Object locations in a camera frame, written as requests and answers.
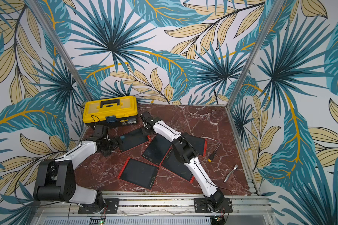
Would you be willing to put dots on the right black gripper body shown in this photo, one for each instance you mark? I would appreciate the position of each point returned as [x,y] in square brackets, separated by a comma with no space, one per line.
[146,118]

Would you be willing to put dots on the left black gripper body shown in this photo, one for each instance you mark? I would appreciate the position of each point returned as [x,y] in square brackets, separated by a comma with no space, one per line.
[111,145]

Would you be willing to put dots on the red stylus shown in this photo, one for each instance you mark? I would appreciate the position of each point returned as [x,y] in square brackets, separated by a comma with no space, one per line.
[123,168]
[205,147]

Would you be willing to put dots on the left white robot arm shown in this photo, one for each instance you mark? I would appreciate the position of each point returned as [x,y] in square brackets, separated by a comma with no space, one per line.
[56,178]

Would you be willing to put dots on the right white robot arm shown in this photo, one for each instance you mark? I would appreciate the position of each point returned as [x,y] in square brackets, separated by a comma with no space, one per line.
[186,154]

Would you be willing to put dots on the writing tablet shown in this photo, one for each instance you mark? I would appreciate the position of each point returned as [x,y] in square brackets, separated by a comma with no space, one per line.
[197,143]
[171,164]
[157,150]
[140,173]
[132,139]

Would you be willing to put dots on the back left writing tablet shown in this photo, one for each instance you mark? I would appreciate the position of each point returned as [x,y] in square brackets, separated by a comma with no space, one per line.
[157,150]

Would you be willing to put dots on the front left writing tablet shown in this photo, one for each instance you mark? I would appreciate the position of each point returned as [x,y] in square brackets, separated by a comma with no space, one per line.
[140,173]

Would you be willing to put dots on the middle right writing tablet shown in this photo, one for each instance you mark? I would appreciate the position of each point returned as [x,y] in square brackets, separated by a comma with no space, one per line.
[171,164]

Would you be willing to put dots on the back right writing tablet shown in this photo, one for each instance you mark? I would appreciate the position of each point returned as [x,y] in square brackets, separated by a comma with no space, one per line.
[197,143]

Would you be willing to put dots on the yellow black toolbox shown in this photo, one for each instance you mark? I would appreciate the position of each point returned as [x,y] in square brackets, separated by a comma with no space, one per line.
[113,112]

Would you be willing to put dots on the yellow black screwdriver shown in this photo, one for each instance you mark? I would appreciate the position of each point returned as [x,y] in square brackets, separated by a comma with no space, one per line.
[213,154]

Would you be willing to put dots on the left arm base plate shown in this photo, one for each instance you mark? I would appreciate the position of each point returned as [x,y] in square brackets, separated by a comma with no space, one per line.
[103,206]

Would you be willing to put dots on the aluminium front rail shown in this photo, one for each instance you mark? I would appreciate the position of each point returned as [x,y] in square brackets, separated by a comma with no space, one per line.
[134,208]

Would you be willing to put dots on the green handled ratchet wrench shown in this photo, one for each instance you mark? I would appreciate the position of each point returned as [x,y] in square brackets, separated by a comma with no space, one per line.
[230,173]

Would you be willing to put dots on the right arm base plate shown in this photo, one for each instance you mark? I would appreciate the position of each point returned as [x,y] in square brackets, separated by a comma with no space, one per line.
[202,205]

